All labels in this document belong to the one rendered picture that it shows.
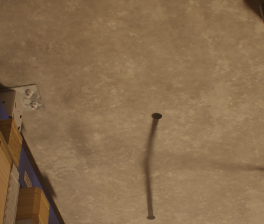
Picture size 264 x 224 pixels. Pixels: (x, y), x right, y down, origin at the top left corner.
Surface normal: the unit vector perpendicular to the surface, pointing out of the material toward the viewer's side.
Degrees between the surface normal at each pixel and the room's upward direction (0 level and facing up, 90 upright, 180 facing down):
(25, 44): 0
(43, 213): 90
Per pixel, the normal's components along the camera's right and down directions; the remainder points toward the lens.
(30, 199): -0.19, -0.68
